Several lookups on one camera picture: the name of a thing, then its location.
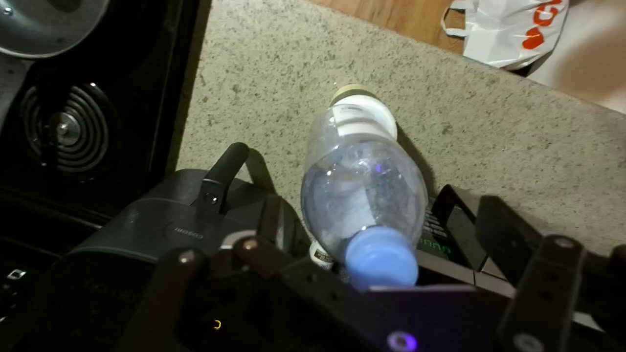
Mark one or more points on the black pan with glass lid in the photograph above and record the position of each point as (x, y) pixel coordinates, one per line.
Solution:
(47, 27)

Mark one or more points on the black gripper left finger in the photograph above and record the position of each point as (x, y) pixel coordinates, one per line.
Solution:
(250, 297)

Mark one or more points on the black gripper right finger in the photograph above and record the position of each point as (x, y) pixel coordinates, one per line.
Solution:
(565, 297)

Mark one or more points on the clear plastic water bottle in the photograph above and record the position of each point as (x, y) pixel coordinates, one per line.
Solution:
(385, 254)

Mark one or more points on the black electric stove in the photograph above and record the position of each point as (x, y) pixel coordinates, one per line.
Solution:
(90, 129)

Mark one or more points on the white plastic shopping bag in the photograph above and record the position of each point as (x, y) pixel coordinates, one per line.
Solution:
(505, 33)

